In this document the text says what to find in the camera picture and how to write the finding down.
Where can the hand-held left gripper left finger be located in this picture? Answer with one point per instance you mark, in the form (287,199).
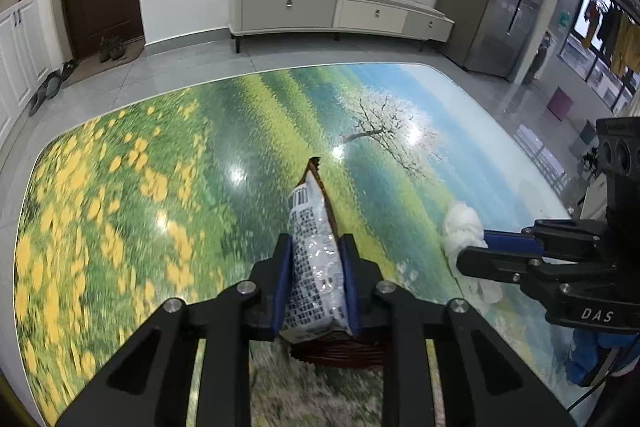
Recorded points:
(283,287)

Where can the white tissue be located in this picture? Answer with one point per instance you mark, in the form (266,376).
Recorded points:
(462,227)

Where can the dark shoe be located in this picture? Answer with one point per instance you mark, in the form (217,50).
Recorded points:
(104,49)
(117,48)

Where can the white grey television cabinet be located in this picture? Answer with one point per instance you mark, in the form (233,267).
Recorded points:
(290,12)

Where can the brown doormat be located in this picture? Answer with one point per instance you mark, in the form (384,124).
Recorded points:
(95,69)

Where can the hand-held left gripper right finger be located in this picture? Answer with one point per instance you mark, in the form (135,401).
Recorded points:
(350,292)

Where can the black slippers pair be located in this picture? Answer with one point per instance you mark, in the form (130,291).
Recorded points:
(70,69)

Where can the grey waste bin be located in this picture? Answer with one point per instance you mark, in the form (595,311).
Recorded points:
(589,132)

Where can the purple stool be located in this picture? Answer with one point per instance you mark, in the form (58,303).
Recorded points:
(560,104)

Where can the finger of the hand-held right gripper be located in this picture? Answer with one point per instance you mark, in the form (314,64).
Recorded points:
(510,241)
(495,264)

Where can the small black object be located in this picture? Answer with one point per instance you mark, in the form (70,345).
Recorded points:
(591,162)

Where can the balcony glass door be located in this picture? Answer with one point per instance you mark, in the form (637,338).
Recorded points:
(595,77)

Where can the grey slippers pair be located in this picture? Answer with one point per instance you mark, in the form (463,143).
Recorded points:
(45,92)

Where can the silver brown snack packet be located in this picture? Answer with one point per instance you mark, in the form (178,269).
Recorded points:
(312,267)

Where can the black hanging garment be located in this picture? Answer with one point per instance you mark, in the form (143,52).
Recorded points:
(609,34)

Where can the grey washing machine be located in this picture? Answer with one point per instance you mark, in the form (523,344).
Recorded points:
(537,62)

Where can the red hanging garment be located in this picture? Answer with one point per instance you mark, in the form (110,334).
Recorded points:
(594,4)

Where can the marble coffee table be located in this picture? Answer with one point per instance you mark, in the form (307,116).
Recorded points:
(595,202)

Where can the yellow hanging jacket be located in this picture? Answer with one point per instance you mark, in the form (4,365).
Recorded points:
(627,47)

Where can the mustard hanging garment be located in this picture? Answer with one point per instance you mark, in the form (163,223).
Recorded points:
(590,32)

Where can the white shoe cabinet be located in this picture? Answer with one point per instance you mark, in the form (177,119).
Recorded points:
(20,57)

